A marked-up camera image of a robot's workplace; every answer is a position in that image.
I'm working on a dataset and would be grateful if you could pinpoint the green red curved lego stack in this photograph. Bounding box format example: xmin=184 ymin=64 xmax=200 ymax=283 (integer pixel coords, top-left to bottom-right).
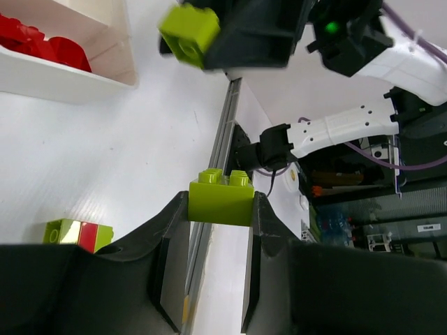
xmin=43 ymin=218 xmax=114 ymax=253

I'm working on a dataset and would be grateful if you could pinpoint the white divided container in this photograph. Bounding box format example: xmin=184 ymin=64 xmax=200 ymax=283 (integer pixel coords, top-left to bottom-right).
xmin=1 ymin=1 xmax=138 ymax=104

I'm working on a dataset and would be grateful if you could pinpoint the red round lego piece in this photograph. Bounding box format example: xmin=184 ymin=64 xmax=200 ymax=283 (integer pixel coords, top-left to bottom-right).
xmin=48 ymin=36 xmax=91 ymax=73

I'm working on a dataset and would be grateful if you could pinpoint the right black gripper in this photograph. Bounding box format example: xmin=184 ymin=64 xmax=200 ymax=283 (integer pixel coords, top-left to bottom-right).
xmin=159 ymin=0 xmax=395 ymax=77

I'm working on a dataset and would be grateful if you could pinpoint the front aluminium rail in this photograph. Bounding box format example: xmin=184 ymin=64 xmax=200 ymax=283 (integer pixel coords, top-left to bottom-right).
xmin=182 ymin=78 xmax=242 ymax=334

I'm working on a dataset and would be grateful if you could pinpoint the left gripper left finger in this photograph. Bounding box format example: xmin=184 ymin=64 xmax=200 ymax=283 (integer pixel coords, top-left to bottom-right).
xmin=1 ymin=191 xmax=190 ymax=334

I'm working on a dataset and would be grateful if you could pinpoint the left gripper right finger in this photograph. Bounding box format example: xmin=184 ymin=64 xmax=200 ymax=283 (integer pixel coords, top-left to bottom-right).
xmin=242 ymin=193 xmax=446 ymax=334

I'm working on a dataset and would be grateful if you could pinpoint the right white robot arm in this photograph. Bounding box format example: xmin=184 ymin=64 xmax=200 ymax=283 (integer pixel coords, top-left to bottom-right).
xmin=159 ymin=1 xmax=446 ymax=172

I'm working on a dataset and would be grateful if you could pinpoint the long red lego brick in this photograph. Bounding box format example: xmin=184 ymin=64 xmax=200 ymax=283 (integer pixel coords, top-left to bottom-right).
xmin=1 ymin=15 xmax=54 ymax=59

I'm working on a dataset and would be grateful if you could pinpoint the long green lego brick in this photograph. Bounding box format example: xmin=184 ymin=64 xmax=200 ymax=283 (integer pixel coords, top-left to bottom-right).
xmin=188 ymin=168 xmax=255 ymax=227

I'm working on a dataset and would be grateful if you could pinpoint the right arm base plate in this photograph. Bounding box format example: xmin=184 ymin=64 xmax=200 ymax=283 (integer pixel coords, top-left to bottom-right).
xmin=225 ymin=124 xmax=261 ymax=179

